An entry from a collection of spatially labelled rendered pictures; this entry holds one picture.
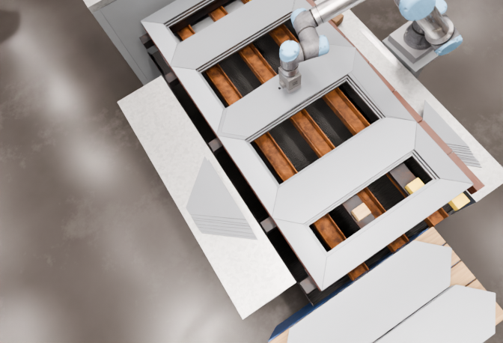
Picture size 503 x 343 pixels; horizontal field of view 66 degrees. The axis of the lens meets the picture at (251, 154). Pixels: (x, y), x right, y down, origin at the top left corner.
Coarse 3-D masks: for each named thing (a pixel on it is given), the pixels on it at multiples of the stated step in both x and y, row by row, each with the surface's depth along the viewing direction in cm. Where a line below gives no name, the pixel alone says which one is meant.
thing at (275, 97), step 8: (272, 80) 176; (264, 88) 176; (272, 88) 175; (264, 96) 175; (272, 96) 174; (280, 96) 173; (272, 104) 173; (280, 104) 172; (288, 104) 171; (280, 112) 171
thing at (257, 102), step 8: (256, 88) 176; (248, 96) 176; (256, 96) 175; (248, 104) 175; (256, 104) 174; (264, 104) 173; (256, 112) 173; (264, 112) 172; (272, 112) 172; (264, 120) 171; (272, 120) 170
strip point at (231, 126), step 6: (228, 108) 175; (228, 114) 174; (228, 120) 173; (234, 120) 173; (222, 126) 173; (228, 126) 172; (234, 126) 172; (240, 126) 172; (222, 132) 172; (228, 132) 171; (234, 132) 171; (240, 132) 171
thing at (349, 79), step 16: (208, 0) 199; (176, 16) 197; (288, 16) 191; (256, 32) 188; (240, 48) 189; (208, 64) 186; (352, 80) 175; (320, 96) 175; (368, 96) 170; (224, 112) 175; (288, 112) 173; (272, 128) 173; (400, 160) 160; (416, 160) 161; (272, 176) 165; (432, 176) 158; (352, 192) 158; (416, 192) 156; (304, 224) 155; (368, 224) 154
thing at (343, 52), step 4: (332, 48) 180; (336, 48) 180; (340, 48) 180; (344, 48) 180; (336, 52) 179; (340, 52) 179; (344, 52) 179; (348, 52) 179; (352, 52) 178; (340, 56) 178; (344, 56) 178; (348, 56) 178; (352, 56) 178; (344, 60) 178; (348, 60) 177; (352, 60) 177; (348, 64) 176; (352, 64) 176; (352, 68) 176
